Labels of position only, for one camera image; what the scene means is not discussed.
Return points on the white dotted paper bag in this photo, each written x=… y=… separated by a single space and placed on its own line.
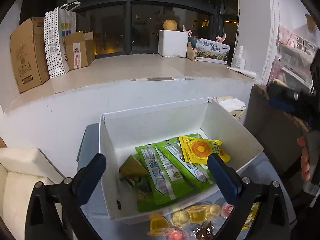
x=58 y=24

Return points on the green triangular pea packet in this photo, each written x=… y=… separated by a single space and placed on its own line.
x=135 y=175

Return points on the brown side cabinet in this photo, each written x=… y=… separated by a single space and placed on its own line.
x=277 y=132

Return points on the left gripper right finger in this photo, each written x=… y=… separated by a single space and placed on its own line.
x=271 y=220

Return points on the pink jelly cup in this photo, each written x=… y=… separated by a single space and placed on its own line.
x=177 y=234

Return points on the clear drawer organizer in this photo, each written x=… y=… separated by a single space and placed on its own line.
x=291 y=66

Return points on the white foam box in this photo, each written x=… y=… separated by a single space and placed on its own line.
x=172 y=43

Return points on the yellow jelly cup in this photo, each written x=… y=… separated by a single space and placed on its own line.
x=197 y=213

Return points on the small open cardboard box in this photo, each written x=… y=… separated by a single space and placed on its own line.
x=79 y=49

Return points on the pale jelly cup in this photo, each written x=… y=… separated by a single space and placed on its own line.
x=180 y=219

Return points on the orange jelly cup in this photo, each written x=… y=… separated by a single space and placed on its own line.
x=159 y=227

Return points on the white plastic bottle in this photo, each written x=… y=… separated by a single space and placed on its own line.
x=238 y=61

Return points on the large brown cardboard box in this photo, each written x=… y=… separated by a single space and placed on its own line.
x=28 y=54

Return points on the tissue pack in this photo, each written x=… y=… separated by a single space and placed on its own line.
x=232 y=105

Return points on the yellow sunflower seed packet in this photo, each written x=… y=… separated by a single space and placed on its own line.
x=197 y=150

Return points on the printed long flat box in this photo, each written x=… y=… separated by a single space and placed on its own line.
x=211 y=51

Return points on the orange round fruit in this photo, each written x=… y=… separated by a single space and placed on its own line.
x=170 y=25

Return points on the white cardboard box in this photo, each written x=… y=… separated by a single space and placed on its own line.
x=121 y=132

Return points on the right hand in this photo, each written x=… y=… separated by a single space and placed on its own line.
x=304 y=161

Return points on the cream sofa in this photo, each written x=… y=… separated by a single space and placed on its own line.
x=21 y=169

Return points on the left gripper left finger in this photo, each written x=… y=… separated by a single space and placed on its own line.
x=42 y=219

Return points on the green snack packet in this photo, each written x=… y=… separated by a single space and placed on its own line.
x=166 y=181
x=197 y=175

